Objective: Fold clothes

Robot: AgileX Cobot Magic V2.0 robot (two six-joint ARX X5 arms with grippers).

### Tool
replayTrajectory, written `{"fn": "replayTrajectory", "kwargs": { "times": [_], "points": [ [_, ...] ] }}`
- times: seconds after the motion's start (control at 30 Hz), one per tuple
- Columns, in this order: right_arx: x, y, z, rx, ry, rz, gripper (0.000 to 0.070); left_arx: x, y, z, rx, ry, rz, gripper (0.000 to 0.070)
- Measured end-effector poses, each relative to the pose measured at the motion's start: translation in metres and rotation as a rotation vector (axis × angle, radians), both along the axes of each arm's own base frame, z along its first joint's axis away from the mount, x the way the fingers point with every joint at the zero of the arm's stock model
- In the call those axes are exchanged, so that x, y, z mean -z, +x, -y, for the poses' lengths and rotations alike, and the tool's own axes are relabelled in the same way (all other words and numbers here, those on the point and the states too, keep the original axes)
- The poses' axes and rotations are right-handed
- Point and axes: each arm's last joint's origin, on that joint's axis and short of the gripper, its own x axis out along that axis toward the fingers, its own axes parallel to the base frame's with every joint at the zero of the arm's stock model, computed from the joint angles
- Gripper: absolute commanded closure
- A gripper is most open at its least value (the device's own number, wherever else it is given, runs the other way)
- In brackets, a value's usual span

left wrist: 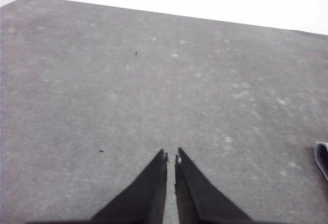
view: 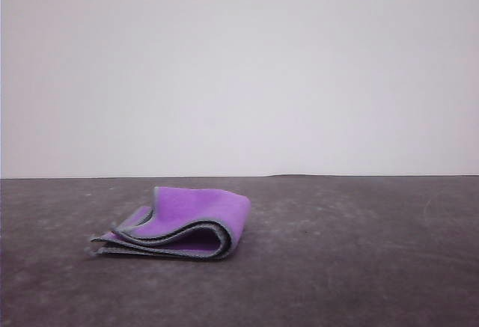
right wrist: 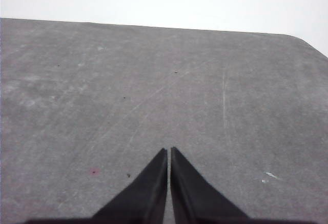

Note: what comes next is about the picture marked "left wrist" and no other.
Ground purple towel with grey hem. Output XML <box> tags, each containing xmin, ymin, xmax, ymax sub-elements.
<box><xmin>314</xmin><ymin>141</ymin><xmax>328</xmax><ymax>182</ymax></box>

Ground grey table cloth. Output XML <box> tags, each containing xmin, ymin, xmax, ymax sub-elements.
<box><xmin>0</xmin><ymin>0</ymin><xmax>328</xmax><ymax>224</ymax></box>

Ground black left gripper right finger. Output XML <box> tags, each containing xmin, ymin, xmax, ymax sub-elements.
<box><xmin>174</xmin><ymin>147</ymin><xmax>254</xmax><ymax>224</ymax></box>

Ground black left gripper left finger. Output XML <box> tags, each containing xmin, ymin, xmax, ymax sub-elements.
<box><xmin>89</xmin><ymin>149</ymin><xmax>169</xmax><ymax>224</ymax></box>

